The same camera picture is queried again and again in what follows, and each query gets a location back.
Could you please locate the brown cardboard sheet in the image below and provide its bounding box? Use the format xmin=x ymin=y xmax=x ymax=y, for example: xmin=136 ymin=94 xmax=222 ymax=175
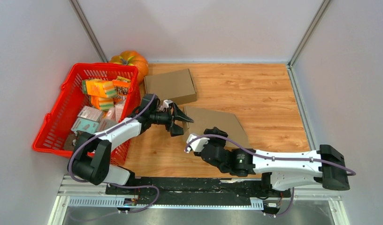
xmin=182 ymin=106 xmax=252 ymax=149

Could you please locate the orange sponge pack lower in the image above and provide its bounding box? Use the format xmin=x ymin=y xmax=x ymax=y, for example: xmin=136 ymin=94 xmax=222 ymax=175
xmin=90 ymin=96 xmax=114 ymax=111

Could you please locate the brown netted item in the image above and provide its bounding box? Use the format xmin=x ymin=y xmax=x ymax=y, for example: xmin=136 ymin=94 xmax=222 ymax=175
xmin=63 ymin=131 xmax=84 ymax=151

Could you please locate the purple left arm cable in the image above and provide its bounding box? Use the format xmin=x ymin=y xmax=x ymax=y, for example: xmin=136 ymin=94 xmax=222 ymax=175
xmin=67 ymin=94 xmax=160 ymax=222

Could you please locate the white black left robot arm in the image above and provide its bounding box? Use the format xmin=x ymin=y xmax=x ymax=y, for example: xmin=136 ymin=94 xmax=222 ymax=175
xmin=68 ymin=94 xmax=194 ymax=195

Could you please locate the teal cookie box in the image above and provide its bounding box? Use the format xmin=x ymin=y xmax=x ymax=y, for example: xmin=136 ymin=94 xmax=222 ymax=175
xmin=70 ymin=118 xmax=99 ymax=134

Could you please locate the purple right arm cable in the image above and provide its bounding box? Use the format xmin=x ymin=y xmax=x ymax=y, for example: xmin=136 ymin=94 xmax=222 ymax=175
xmin=184 ymin=134 xmax=357 ymax=217

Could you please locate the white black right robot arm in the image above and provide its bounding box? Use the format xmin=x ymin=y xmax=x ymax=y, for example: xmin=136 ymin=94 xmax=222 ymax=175
xmin=188 ymin=127 xmax=356 ymax=196

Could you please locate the grey pink packet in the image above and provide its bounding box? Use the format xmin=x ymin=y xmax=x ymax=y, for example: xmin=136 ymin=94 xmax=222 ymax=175
xmin=96 ymin=100 xmax=126 ymax=132

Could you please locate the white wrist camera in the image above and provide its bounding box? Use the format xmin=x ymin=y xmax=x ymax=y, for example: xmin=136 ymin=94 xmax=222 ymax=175
xmin=184 ymin=133 xmax=209 ymax=153
xmin=158 ymin=99 xmax=173 ymax=112

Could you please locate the orange pumpkin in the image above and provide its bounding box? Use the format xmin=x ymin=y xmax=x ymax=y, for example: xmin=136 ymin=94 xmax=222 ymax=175
xmin=109 ymin=50 xmax=149 ymax=83

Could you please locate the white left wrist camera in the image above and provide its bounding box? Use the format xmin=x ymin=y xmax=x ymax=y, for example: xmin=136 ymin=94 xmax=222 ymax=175
xmin=158 ymin=99 xmax=173 ymax=112

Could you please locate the orange snack box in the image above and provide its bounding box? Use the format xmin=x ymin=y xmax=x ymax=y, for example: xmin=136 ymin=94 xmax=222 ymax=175
xmin=112 ymin=76 xmax=131 ymax=96

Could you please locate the red plastic shopping basket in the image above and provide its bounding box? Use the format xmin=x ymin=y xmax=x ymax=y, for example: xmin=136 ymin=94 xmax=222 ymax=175
xmin=32 ymin=62 xmax=141 ymax=165

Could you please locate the brown cardboard box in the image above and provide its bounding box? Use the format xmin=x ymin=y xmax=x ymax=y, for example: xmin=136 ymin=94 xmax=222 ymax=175
xmin=144 ymin=69 xmax=197 ymax=105

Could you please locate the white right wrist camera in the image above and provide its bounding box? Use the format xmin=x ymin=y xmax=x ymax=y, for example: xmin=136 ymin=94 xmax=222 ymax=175
xmin=184 ymin=133 xmax=209 ymax=153

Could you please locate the orange sponge pack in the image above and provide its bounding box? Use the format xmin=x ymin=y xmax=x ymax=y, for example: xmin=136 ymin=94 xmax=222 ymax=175
xmin=82 ymin=79 xmax=117 ymax=98
xmin=90 ymin=96 xmax=114 ymax=111

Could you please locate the orange sponge pack upper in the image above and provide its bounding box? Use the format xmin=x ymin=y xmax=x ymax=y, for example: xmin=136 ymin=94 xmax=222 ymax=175
xmin=82 ymin=79 xmax=117 ymax=98

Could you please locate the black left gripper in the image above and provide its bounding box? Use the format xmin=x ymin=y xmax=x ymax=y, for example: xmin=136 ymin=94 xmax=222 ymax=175
xmin=150 ymin=103 xmax=193 ymax=137

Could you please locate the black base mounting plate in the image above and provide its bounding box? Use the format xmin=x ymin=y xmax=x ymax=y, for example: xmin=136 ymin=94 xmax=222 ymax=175
xmin=105 ymin=177 xmax=291 ymax=206

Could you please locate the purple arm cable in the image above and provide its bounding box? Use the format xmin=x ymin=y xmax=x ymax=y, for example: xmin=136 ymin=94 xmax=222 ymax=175
xmin=67 ymin=94 xmax=160 ymax=222
xmin=184 ymin=134 xmax=357 ymax=217

